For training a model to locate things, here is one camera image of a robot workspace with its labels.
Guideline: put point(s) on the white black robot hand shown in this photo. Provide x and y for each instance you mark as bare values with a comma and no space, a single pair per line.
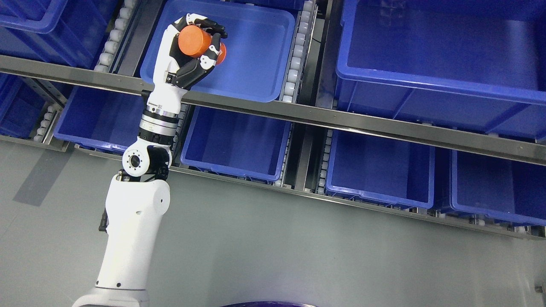
176,73

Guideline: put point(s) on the orange cylindrical capacitor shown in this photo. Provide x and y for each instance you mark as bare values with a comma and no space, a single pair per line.
193,41

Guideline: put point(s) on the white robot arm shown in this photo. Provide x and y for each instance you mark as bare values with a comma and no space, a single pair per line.
137,199

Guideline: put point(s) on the metal shelf rack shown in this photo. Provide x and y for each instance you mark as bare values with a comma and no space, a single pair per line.
123,50

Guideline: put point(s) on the blue bin lower left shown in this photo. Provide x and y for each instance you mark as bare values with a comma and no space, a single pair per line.
100,119

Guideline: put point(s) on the shallow blue tray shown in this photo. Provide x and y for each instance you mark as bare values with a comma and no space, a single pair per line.
258,46

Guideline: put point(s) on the blue bin lower middle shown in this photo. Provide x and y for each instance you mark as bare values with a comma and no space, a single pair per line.
236,144

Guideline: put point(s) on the blue bin top left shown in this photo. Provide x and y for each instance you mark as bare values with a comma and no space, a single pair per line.
65,32

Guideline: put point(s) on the blue bin far left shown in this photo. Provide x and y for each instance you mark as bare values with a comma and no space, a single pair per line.
20,107

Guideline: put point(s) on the blue bin lower centre right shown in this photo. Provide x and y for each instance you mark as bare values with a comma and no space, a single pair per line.
380,170

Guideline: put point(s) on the large blue bin top right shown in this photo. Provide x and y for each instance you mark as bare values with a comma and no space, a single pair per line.
476,65

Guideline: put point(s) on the blue bin lower far right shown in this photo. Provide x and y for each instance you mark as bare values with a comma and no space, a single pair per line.
500,189

